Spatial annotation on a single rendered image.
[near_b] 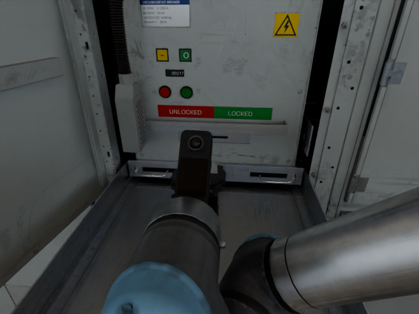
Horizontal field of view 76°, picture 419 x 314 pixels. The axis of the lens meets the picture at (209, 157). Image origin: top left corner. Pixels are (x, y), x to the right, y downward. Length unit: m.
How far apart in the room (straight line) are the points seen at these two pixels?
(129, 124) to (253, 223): 0.41
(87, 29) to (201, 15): 0.27
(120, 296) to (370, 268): 0.21
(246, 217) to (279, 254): 0.41
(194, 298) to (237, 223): 0.51
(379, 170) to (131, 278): 0.73
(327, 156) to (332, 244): 0.52
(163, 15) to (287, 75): 0.34
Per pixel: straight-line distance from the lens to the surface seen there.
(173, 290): 0.22
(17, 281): 1.44
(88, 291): 0.63
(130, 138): 0.72
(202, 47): 0.73
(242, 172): 0.83
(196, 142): 0.37
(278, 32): 0.73
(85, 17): 0.76
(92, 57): 0.77
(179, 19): 0.73
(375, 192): 0.89
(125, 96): 0.69
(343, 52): 0.73
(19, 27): 0.71
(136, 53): 0.77
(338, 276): 0.31
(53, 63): 0.73
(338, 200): 0.90
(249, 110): 0.76
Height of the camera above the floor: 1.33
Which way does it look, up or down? 28 degrees down
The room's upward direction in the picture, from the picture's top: straight up
